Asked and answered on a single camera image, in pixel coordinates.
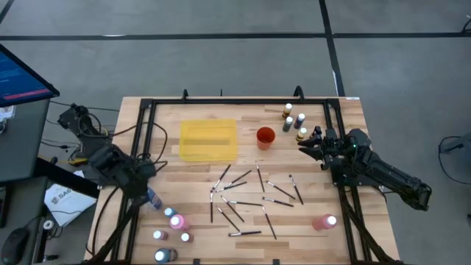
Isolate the thin black floor cable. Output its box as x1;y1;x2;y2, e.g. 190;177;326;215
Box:
49;99;121;113

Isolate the yellow translucent plastic bin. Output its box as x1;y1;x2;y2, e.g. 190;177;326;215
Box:
179;118;238;163

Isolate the black computer mouse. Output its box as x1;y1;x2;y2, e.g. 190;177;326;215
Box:
1;227;31;265

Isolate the dark gray desk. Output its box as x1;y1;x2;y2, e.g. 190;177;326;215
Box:
0;98;100;265

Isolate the looped black floor cable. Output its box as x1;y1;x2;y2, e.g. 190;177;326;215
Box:
437;135;471;186

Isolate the long black power cable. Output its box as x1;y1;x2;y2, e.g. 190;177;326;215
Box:
85;185;121;258

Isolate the large dark teal paint bottle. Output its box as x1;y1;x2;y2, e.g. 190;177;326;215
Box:
154;247;179;264

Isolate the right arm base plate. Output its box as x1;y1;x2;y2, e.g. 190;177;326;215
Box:
330;161;386;188

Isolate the white paper note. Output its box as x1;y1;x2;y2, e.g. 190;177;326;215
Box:
0;105;15;123

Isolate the white paper booklet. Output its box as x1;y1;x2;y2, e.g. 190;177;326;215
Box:
43;183;98;227

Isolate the red-orange plastic cup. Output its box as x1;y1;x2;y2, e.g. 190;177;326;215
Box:
256;126;277;151

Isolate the computer monitor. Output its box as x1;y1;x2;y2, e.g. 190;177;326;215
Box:
0;43;60;108

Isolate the large pink paint bottle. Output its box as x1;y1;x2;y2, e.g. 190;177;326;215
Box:
169;214;191;232

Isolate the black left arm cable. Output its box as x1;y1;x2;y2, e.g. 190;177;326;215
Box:
111;121;169;174

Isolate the black keyboard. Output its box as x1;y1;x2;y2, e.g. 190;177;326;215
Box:
0;185;7;228

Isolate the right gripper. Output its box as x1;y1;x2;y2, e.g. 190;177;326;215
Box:
297;128;357;172

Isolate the large red paint bottle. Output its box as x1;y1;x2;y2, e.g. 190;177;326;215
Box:
311;213;338;232

